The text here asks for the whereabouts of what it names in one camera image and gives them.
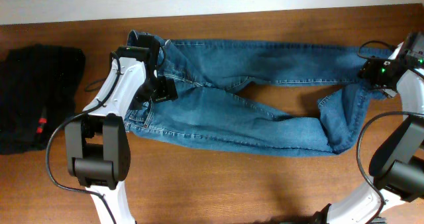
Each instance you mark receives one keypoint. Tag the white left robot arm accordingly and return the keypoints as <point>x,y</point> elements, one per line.
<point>97,146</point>

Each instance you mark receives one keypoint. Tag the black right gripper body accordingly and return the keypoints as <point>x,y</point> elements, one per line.
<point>377,73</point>

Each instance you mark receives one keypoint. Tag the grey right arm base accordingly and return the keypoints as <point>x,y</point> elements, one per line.
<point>377,220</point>

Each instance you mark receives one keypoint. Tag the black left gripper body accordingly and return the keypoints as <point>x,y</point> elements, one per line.
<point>158,88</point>

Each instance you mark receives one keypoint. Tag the blue denim jeans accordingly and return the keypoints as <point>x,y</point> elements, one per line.
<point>209,113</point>

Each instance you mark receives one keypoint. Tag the black fabric bag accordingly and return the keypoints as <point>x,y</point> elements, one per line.
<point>38,85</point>

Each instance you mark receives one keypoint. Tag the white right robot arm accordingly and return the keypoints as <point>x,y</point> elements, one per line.
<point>395,174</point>

